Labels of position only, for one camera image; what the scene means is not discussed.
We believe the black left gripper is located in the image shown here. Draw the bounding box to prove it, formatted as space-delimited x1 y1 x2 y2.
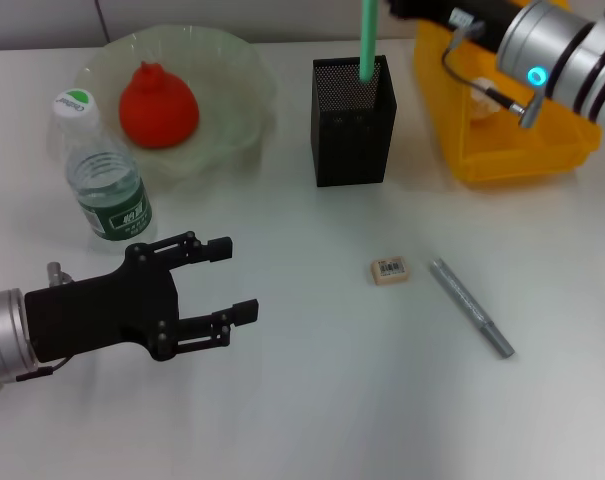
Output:
24 231 260 365

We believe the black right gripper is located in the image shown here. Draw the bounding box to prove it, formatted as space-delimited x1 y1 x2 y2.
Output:
385 0 517 52

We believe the white paper ball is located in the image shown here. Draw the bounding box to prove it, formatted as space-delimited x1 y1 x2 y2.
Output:
469 77 506 124

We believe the green pen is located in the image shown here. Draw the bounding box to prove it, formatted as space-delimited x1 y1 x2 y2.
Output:
357 0 382 82

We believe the clear green-label water bottle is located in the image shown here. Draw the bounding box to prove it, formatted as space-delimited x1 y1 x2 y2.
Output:
49 88 158 254

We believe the beige eraser with barcode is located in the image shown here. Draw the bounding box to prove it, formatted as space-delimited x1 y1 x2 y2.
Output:
370 255 412 287

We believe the red-orange toy orange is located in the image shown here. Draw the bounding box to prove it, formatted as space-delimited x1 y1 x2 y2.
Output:
118 60 201 150

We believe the grey marker pen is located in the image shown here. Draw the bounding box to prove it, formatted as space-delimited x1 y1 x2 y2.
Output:
428 257 516 360

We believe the black mesh pen holder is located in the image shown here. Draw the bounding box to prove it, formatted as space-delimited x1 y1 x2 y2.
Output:
309 54 399 189

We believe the translucent green fruit plate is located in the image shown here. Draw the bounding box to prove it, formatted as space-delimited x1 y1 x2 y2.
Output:
49 24 278 191

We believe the yellow plastic bin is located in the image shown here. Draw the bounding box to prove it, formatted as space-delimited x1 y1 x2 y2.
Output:
412 14 605 189

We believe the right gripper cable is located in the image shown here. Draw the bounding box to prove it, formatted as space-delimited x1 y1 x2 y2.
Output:
441 22 541 130

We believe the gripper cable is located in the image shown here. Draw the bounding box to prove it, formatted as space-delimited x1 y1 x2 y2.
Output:
14 357 71 384
441 22 541 130

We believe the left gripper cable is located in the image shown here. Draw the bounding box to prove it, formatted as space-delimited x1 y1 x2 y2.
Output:
14 357 71 384

